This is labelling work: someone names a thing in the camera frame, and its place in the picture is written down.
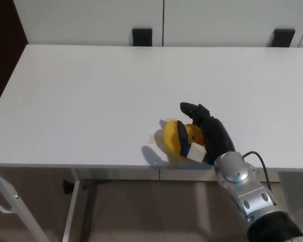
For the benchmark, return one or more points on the black cabinet bracket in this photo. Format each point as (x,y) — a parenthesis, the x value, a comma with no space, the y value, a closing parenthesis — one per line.
(142,37)
(282,38)

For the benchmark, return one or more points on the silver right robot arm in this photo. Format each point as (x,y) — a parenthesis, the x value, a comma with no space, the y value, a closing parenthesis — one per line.
(252,196)

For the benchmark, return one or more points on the black floor foot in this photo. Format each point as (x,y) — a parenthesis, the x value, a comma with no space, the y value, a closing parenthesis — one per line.
(67,186)

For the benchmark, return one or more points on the dark brown wall panel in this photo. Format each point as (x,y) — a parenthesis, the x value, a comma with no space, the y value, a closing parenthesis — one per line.
(5,50)

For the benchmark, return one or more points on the yellow rubber duck toy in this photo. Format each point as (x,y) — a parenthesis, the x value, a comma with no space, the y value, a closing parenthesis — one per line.
(170,137)

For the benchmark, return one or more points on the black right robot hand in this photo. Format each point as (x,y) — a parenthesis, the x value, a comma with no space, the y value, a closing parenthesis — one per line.
(215,137)

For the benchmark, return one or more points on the white cabinet panel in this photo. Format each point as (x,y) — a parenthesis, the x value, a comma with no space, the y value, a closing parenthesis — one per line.
(229,19)
(91,21)

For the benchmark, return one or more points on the white desk leg with hook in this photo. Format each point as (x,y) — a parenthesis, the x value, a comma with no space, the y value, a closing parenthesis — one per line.
(21,209)

